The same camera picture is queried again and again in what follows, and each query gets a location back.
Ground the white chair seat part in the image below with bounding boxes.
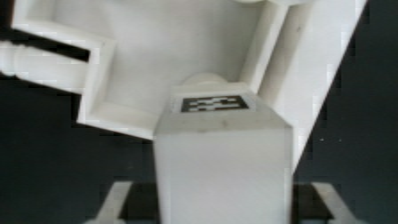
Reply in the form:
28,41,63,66
0,0,369,174

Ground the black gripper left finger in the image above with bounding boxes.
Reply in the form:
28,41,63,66
85,181,159,224

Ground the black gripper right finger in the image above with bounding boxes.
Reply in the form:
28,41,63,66
291,182,355,224

